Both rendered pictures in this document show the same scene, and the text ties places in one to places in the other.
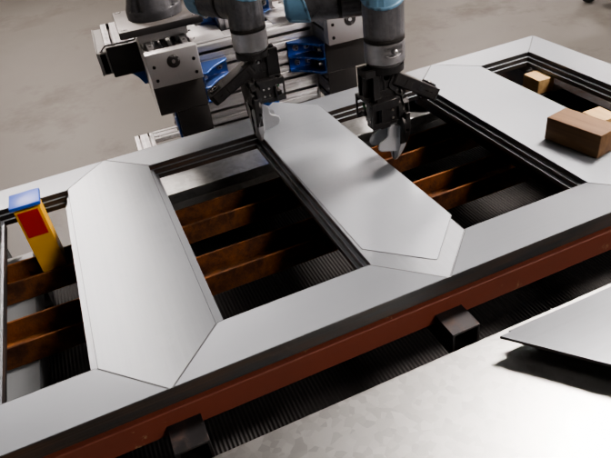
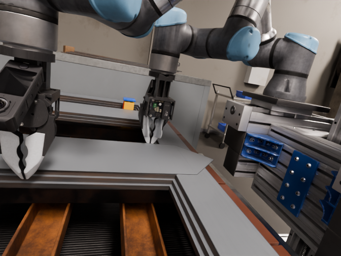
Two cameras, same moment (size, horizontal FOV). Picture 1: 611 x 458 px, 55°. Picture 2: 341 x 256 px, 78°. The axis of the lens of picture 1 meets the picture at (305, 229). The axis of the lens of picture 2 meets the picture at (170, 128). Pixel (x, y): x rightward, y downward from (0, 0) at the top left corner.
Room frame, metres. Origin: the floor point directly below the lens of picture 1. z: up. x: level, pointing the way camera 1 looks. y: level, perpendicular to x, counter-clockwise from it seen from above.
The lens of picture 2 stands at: (1.29, -0.52, 1.06)
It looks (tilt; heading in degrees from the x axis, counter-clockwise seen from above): 15 degrees down; 91
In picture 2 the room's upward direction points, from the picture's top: 11 degrees clockwise
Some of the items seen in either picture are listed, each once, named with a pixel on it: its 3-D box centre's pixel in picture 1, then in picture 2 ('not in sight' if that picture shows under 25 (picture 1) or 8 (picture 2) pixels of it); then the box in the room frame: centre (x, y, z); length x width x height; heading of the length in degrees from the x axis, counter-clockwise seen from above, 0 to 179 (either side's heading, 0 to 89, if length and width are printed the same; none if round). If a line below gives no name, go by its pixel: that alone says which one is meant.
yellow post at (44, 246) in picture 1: (45, 241); (126, 119); (1.05, 0.55, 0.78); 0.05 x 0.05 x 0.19; 18
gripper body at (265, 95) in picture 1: (259, 75); (159, 95); (1.24, 0.05, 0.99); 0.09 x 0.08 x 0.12; 108
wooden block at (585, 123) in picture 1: (580, 132); not in sight; (1.00, -0.57, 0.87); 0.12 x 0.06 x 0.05; 30
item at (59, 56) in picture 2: not in sight; (109, 64); (0.78, 0.99, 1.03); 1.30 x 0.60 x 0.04; 18
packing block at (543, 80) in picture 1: (537, 82); not in sight; (1.42, -0.66, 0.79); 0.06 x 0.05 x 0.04; 18
